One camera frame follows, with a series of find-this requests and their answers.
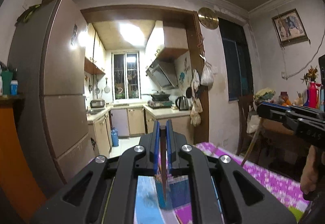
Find orange wooden cabinet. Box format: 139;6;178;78
1;96;46;223

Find blue gas bottle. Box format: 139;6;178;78
111;127;119;147

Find blue utensil holder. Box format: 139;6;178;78
154;175;191;210

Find framed elephant picture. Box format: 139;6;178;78
272;9;310;47

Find red thermos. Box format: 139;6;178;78
309;81;321;108

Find white plastic bag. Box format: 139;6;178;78
200;62;214;86

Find gold round wall clock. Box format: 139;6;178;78
198;7;219;30

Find wooden chair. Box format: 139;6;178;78
236;95;254;155

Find floral striped tablecloth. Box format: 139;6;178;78
133;141;312;224

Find kitchen window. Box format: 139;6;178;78
112;53;141;100

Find dark wooden chopstick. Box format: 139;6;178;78
160;125;167;202

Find person's right hand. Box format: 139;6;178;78
300;145;324;195

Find black wok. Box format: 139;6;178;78
143;91;170;102

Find range hood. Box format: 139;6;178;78
146;59;179;90

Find electric kettle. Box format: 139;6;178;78
175;96;189;111

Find light wooden chopstick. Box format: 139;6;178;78
241;118;264;167

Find brown refrigerator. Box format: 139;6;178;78
8;0;95;197

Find flower bouquet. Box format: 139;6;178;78
301;66;318;88

